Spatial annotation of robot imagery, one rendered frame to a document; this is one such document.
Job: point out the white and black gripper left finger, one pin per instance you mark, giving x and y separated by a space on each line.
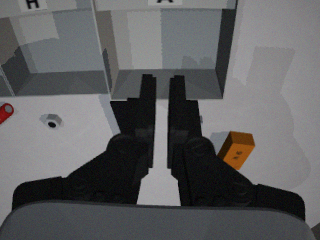
108 177

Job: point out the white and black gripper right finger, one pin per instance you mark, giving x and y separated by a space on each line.
204 179

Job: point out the grey three-compartment tray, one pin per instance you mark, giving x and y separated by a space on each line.
55 52

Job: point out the orange block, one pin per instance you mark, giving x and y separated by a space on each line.
236 148

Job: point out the grey hex nut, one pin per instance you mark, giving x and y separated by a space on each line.
53 122

